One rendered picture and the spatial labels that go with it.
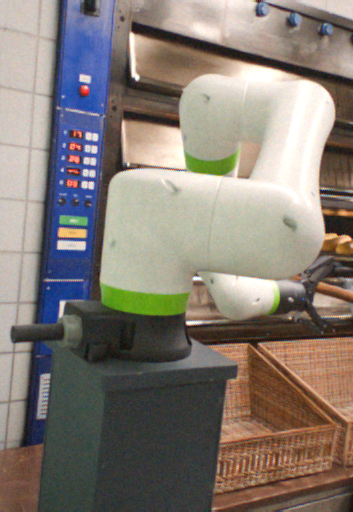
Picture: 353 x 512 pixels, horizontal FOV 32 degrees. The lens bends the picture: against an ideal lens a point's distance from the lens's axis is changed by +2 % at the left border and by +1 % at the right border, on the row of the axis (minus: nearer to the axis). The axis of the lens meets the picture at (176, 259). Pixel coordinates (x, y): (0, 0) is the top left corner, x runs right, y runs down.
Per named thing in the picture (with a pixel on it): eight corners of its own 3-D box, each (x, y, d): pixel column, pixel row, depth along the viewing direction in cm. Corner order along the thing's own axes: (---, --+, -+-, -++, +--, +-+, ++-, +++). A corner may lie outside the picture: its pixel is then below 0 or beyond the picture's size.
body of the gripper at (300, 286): (275, 275, 152) (303, 275, 157) (271, 309, 153) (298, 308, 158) (297, 281, 145) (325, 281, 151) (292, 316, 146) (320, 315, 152)
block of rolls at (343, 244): (256, 236, 328) (257, 226, 327) (320, 240, 354) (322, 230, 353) (343, 255, 277) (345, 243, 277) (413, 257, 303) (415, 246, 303)
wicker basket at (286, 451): (107, 430, 208) (116, 349, 204) (240, 411, 238) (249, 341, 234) (183, 504, 167) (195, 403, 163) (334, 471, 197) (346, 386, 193)
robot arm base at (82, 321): (26, 374, 71) (31, 322, 70) (-9, 338, 83) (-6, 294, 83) (212, 358, 85) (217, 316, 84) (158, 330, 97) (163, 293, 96)
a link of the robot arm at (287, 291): (279, 320, 142) (284, 281, 141) (246, 308, 152) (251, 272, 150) (298, 319, 145) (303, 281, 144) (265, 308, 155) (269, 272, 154)
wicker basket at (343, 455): (245, 411, 239) (254, 341, 235) (346, 397, 270) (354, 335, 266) (343, 470, 199) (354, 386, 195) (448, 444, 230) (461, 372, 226)
